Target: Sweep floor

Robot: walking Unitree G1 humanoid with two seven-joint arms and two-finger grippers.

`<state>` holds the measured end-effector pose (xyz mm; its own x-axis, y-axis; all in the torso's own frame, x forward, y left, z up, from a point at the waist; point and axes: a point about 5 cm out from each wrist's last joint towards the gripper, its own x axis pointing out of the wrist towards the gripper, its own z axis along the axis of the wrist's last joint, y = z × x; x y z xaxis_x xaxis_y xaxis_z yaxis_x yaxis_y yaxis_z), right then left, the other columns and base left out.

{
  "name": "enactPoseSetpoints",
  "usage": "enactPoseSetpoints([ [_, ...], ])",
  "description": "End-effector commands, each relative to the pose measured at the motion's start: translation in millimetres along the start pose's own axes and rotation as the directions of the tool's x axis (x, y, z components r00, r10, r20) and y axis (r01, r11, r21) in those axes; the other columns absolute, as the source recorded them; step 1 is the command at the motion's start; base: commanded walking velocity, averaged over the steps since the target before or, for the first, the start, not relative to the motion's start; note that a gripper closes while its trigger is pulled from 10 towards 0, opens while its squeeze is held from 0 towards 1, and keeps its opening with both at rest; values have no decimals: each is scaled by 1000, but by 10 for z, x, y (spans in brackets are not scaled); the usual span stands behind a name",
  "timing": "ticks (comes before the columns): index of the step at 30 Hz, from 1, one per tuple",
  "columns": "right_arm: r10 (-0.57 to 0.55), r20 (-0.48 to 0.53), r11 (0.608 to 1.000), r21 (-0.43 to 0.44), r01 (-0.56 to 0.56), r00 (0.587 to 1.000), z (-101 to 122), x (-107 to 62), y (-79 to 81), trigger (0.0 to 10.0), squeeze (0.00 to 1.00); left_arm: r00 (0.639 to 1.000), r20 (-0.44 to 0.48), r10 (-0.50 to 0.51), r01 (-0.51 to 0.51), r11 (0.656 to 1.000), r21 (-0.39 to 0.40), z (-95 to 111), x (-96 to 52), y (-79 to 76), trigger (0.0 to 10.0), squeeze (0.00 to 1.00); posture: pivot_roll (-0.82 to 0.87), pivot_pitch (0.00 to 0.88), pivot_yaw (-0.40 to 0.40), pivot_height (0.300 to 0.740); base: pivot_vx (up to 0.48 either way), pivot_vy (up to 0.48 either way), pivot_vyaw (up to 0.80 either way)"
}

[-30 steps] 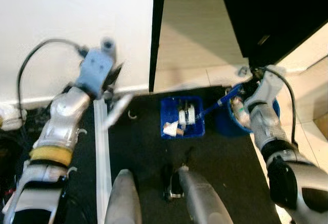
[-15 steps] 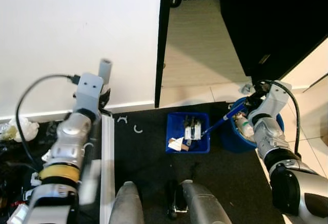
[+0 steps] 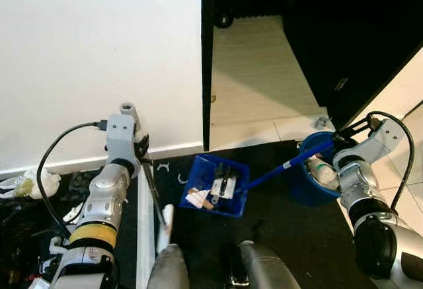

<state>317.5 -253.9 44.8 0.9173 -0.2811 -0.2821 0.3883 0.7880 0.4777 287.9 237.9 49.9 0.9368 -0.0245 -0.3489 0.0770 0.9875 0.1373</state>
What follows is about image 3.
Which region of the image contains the grey robot left leg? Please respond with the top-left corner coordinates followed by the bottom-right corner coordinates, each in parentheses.
top-left (146, 243), bottom-right (191, 289)

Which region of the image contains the black cabinet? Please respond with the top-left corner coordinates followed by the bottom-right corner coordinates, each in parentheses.
top-left (283, 0), bottom-right (423, 130)

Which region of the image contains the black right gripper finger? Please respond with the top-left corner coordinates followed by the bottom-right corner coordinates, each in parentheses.
top-left (334, 120), bottom-right (374, 139)
top-left (330, 130), bottom-right (371, 149)

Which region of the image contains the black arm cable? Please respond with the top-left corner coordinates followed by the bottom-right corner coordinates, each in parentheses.
top-left (36, 121), bottom-right (110, 237)
top-left (367, 110), bottom-right (416, 214)

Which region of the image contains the black caster wheel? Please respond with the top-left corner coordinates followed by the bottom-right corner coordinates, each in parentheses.
top-left (214, 10), bottom-right (234, 29)

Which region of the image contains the black cable tangle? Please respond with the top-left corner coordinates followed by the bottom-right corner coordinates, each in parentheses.
top-left (0, 200), bottom-right (73, 289)

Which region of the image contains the grey robot right leg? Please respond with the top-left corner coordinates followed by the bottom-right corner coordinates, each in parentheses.
top-left (238, 240), bottom-right (293, 289)

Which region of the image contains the blue plastic bucket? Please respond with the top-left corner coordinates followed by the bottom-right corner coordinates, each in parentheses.
top-left (286, 132), bottom-right (346, 206)

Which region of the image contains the clear plastic bottle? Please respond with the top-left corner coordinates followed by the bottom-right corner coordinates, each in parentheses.
top-left (306, 157), bottom-right (340, 190)

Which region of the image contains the grey robot leg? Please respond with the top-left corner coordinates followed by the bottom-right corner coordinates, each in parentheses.
top-left (146, 243), bottom-right (191, 289)
top-left (238, 240), bottom-right (293, 289)

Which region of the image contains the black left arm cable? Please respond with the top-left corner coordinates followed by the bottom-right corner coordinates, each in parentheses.
top-left (36, 121), bottom-right (110, 237)

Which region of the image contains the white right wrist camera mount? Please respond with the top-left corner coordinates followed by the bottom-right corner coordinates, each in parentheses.
top-left (334, 125), bottom-right (402, 169)

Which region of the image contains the blue long handled dustpan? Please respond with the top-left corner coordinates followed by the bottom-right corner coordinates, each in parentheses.
top-left (180, 137), bottom-right (339, 219)

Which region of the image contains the black door frame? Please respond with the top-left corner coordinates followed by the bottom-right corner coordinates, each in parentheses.
top-left (200, 0), bottom-right (216, 153)

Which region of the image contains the white paper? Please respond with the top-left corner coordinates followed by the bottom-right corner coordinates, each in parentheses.
top-left (184, 188), bottom-right (213, 209)

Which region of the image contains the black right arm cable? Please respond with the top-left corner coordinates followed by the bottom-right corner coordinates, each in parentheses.
top-left (367, 110), bottom-right (416, 214)

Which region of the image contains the white floor strip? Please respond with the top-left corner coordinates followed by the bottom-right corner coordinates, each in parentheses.
top-left (135, 163), bottom-right (155, 289)

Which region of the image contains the crumpled clear plastic bag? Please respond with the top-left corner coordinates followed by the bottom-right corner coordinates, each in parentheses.
top-left (0, 168), bottom-right (61, 202)

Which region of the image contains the grey handled white brush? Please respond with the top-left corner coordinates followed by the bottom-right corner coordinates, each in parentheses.
top-left (119, 102), bottom-right (174, 251)

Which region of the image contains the black floor mat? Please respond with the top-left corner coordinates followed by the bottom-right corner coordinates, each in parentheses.
top-left (0, 139), bottom-right (371, 289)

